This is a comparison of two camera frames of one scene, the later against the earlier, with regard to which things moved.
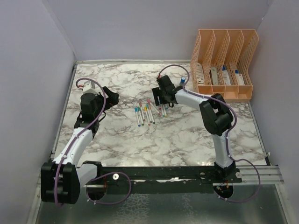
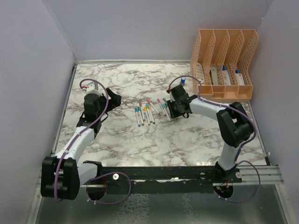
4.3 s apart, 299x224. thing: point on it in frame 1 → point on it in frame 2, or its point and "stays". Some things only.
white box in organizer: x=240 y=79 stays
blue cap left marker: x=136 y=110 stays
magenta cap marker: x=160 y=111 → x=159 y=101
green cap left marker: x=138 y=109 stays
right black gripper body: x=164 y=101 → x=174 y=108
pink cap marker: x=151 y=104 stays
